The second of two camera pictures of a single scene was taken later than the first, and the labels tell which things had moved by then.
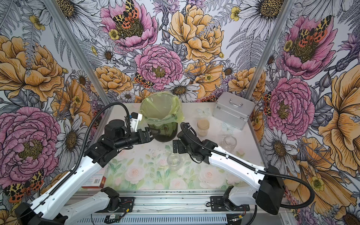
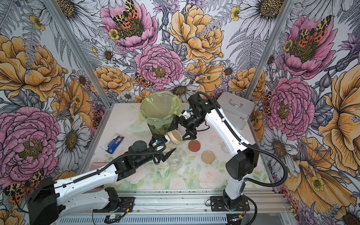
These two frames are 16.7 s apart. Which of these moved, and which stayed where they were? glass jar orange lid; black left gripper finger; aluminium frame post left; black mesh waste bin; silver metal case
Moved: black left gripper finger
Stayed: silver metal case; aluminium frame post left; glass jar orange lid; black mesh waste bin
